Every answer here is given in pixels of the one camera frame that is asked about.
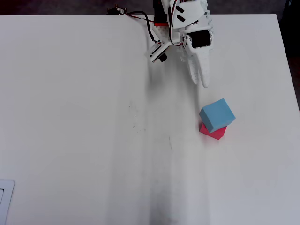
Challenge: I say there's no white mounted camera module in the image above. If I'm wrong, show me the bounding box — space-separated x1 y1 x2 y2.
144 41 172 63

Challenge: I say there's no black camera cable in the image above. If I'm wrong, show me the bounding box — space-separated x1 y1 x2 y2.
121 11 165 45

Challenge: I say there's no red foam cube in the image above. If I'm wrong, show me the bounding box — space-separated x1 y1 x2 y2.
199 123 228 141

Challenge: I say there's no red white servo wire bundle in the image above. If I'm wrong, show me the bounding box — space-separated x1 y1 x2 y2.
166 0 186 46

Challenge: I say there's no thin red white wire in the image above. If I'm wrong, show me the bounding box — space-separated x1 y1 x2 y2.
125 13 157 24

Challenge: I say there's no small black circuit board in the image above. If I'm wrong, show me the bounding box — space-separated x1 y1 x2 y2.
106 4 128 16

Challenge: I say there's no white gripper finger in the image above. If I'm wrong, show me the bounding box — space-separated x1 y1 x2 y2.
179 35 201 85
194 49 214 89

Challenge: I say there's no white and red robot base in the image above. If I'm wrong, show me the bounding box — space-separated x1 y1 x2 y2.
151 0 173 44

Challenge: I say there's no silver laptop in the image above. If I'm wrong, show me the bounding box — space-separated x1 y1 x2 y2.
0 179 15 225

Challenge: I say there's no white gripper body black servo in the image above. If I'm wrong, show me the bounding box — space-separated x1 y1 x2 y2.
180 22 214 55

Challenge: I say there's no blue foam cube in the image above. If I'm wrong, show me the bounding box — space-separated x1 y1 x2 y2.
199 98 236 134

